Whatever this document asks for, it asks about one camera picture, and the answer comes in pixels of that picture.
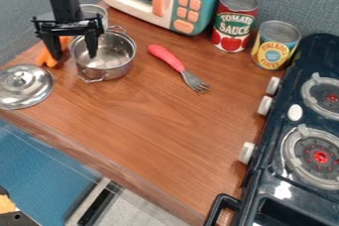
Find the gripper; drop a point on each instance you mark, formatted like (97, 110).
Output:
(66, 26)

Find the silver pot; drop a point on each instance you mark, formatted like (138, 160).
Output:
(104, 55)

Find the orange toy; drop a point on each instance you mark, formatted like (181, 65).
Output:
(49, 56)

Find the silver can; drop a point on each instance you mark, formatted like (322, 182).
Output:
(96, 13)

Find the silver lid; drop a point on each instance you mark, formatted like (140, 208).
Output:
(24, 86)

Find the red tomato can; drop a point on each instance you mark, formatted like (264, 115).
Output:
(233, 22)

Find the yellow pineapple can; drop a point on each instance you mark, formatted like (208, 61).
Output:
(274, 45)

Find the toy stove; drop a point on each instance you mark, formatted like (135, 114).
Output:
(294, 137)

